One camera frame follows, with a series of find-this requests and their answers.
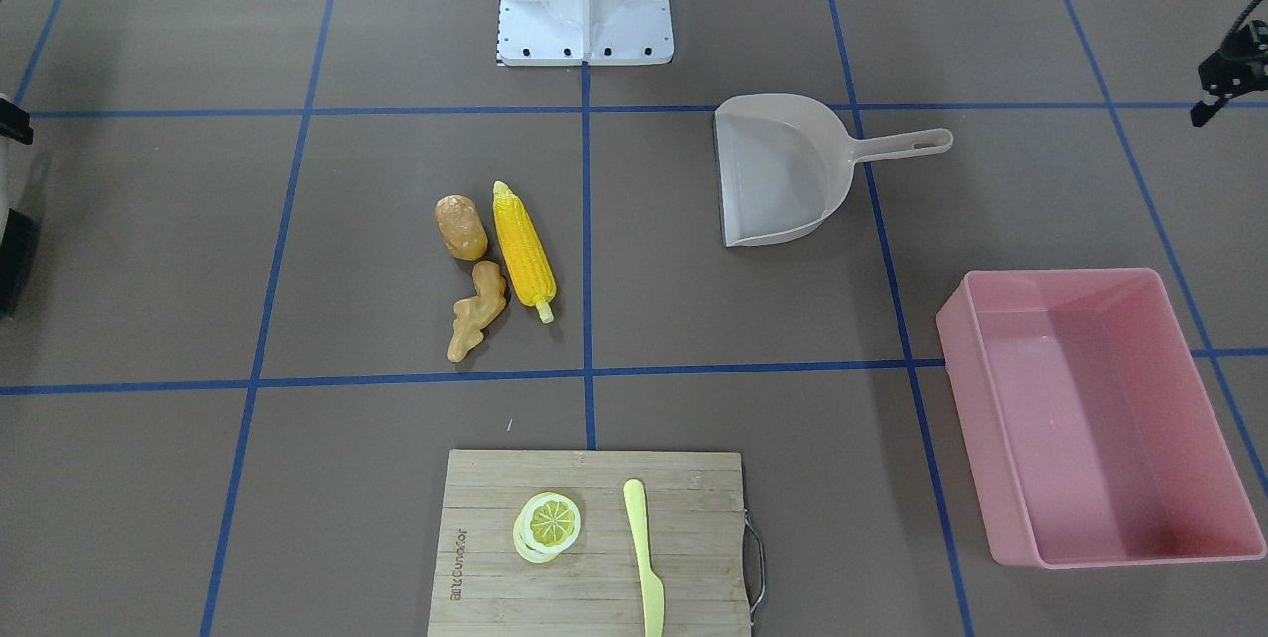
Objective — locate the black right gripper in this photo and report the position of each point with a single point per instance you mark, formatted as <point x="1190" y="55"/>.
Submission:
<point x="14" y="130"/>

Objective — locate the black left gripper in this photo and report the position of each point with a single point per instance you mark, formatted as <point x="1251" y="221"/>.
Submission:
<point x="1224" y="79"/>

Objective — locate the brown toy potato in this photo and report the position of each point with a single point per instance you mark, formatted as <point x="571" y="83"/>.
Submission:
<point x="460" y="227"/>

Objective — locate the beige plastic dustpan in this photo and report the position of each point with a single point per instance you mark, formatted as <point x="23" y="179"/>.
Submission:
<point x="786" y="164"/>

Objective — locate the tan toy ginger root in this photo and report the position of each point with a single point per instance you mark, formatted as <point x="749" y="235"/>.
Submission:
<point x="473" y="315"/>

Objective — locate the yellow toy corn cob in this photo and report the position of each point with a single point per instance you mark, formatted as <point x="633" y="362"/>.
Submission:
<point x="531" y="275"/>

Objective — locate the beige brush black bristles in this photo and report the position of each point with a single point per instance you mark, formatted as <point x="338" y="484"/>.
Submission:
<point x="20" y="242"/>

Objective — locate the pink plastic bin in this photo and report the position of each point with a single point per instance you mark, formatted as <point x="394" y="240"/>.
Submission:
<point x="1091" y="440"/>

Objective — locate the bamboo cutting board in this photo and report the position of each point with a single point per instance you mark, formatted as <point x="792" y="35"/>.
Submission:
<point x="696" y="510"/>

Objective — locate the yellow toy lemon slices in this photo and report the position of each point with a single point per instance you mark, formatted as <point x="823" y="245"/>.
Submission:
<point x="547" y="525"/>

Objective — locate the yellow plastic toy knife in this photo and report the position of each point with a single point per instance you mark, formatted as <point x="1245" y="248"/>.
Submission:
<point x="652" y="592"/>

